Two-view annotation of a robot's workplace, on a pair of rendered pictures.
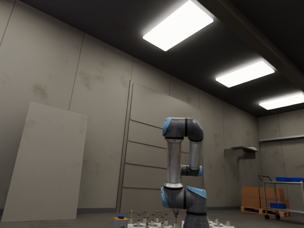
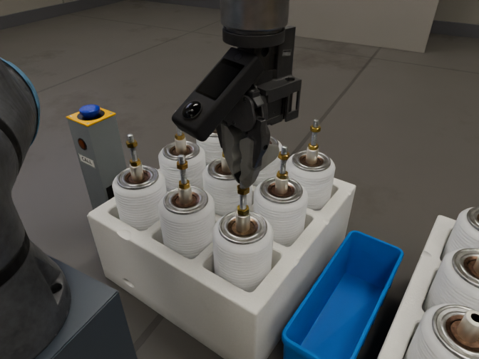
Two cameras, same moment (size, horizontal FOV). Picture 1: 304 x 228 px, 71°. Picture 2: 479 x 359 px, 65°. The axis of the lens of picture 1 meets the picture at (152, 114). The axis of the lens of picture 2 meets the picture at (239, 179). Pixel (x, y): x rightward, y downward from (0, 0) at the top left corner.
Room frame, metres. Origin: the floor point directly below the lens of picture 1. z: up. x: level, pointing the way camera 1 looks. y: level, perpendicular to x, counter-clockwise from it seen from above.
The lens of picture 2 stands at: (1.48, -0.62, 0.65)
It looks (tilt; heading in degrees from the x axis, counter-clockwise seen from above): 35 degrees down; 66
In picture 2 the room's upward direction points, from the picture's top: straight up
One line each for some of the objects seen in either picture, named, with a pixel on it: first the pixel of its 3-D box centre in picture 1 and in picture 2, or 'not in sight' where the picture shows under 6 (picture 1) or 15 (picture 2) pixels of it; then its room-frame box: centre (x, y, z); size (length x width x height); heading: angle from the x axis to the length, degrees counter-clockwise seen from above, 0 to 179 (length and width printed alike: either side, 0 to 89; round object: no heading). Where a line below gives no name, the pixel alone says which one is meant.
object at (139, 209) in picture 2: not in sight; (145, 215); (1.54, -0.02, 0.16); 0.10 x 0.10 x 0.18
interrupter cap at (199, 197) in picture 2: not in sight; (185, 200); (1.60, -0.12, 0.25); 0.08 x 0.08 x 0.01
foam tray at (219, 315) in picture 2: not in sight; (228, 231); (1.70, -0.06, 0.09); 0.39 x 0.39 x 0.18; 31
